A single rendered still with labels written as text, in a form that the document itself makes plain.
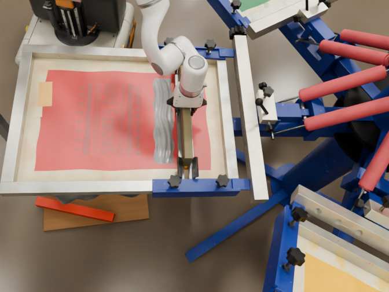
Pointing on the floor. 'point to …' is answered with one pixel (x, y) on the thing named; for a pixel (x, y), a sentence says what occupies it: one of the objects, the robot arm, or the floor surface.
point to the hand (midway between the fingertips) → (184, 110)
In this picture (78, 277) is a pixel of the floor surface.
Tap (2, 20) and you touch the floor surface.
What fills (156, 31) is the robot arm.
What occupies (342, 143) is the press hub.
